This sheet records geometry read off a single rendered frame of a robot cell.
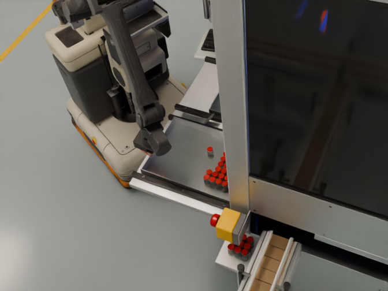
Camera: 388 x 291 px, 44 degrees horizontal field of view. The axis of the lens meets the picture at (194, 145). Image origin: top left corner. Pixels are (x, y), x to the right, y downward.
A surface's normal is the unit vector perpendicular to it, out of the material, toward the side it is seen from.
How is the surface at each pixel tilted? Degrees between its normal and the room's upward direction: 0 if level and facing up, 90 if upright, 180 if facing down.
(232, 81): 90
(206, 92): 0
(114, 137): 0
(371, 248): 90
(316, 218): 90
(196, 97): 0
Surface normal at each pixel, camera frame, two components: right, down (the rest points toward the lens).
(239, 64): -0.43, 0.75
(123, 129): -0.11, -0.60
